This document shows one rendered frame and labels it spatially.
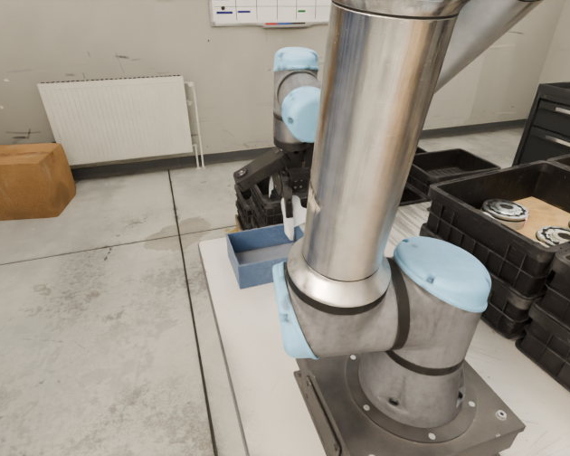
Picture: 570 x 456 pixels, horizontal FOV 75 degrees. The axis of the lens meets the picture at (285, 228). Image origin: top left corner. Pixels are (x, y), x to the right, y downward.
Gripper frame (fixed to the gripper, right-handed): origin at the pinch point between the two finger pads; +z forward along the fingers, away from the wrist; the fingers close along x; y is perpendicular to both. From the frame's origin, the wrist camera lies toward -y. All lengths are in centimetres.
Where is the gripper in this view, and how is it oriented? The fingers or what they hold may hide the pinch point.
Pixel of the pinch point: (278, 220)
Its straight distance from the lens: 84.0
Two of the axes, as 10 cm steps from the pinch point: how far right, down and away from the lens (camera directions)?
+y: 9.6, -1.5, 2.4
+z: -0.4, 7.7, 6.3
